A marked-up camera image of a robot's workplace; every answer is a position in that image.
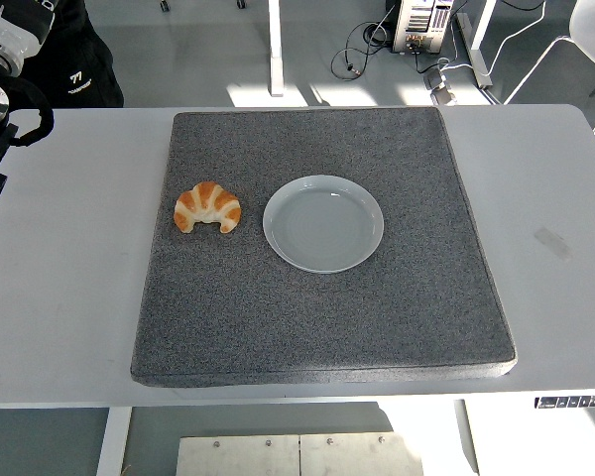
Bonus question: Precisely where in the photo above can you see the grey metal plate with screws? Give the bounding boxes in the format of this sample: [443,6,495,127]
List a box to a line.
[176,432,425,476]

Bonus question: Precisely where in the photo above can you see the person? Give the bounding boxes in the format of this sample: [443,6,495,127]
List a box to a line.
[22,0,125,108]

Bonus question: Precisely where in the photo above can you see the round pale grey plate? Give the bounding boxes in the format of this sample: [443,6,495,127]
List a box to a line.
[262,174,385,275]

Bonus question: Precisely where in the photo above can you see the black floor cable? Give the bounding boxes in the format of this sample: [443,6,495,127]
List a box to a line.
[329,5,399,81]

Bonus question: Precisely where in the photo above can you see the white floor cable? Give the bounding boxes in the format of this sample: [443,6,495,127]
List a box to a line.
[435,0,547,75]

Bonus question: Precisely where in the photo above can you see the table height control panel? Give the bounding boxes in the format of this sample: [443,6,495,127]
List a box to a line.
[534,394,595,411]

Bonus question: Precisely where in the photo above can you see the white table leg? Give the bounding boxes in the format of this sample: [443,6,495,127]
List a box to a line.
[452,399,482,476]
[95,406,134,476]

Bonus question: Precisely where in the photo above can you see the white and black hand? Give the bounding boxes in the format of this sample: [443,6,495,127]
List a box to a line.
[0,0,57,60]

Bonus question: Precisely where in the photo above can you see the grey foot pedal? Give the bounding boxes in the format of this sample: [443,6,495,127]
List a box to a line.
[423,68,458,105]

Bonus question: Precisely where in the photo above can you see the white desk leg with foot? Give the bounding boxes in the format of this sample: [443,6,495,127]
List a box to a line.
[453,0,498,90]

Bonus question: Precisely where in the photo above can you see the golden brown croissant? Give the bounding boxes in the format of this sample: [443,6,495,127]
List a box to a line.
[173,180,243,235]

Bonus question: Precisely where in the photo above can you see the white chair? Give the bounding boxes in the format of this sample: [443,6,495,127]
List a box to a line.
[503,0,595,135]

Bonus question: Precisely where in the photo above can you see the grey speckled square mat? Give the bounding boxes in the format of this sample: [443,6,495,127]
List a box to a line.
[130,106,518,389]

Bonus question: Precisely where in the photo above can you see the silver computer tower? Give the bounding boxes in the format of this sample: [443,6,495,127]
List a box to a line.
[390,0,453,55]

